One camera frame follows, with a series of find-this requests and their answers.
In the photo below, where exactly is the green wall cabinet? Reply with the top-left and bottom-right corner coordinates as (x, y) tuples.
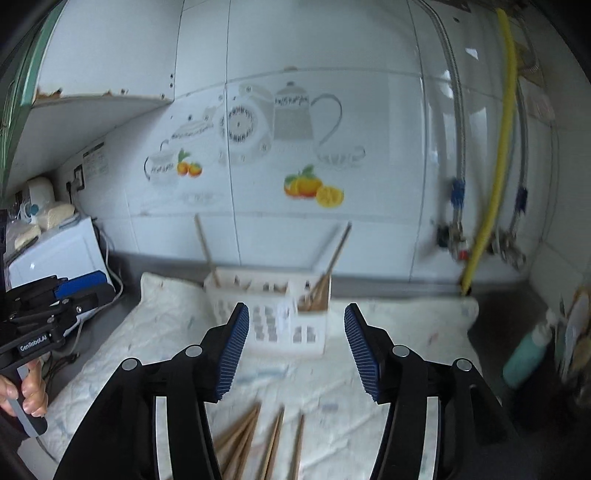
(0, 0), (182, 197)

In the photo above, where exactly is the white small appliance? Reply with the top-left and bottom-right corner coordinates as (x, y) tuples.
(24, 176), (57, 219)

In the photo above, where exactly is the teal pump bottle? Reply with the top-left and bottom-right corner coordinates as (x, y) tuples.
(502, 308), (560, 389)

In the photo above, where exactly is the metal water valve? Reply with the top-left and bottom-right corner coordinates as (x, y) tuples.
(491, 227), (528, 272)

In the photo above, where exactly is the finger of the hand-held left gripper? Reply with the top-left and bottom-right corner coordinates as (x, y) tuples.
(7, 293), (100, 334)
(4, 271), (116, 309)

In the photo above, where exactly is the white plastic spoon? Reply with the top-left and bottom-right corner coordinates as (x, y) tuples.
(564, 295), (591, 365)

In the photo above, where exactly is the white microwave oven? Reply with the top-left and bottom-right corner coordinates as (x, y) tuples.
(8, 216), (116, 324)

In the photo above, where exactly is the person's left hand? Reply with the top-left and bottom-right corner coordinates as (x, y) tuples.
(0, 359), (49, 418)

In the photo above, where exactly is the white power cable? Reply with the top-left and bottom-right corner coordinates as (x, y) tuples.
(98, 225), (124, 302)

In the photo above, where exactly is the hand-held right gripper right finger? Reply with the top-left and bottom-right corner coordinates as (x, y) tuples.
(344, 303), (539, 480)

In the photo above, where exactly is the braided metal hose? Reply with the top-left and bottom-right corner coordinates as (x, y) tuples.
(418, 0), (468, 222)
(507, 69), (531, 232)

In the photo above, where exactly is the white wall label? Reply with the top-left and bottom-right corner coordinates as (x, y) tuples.
(83, 142), (108, 179)

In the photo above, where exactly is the white plastic chopstick holder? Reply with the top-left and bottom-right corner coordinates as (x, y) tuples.
(204, 267), (332, 358)

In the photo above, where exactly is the bunch of wooden chopsticks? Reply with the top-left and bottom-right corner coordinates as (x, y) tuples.
(194, 215), (352, 312)

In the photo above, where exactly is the white quilted mat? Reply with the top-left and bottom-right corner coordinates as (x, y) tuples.
(44, 271), (481, 480)

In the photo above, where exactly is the black cable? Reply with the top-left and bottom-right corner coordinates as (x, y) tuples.
(44, 348), (80, 372)

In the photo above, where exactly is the yellow gas hose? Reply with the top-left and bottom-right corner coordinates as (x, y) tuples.
(460, 7), (518, 297)

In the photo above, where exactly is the red handle water valve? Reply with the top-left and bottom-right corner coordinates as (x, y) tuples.
(436, 220), (472, 263)

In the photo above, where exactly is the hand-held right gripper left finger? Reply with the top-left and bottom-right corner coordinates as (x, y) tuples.
(54, 302), (250, 480)

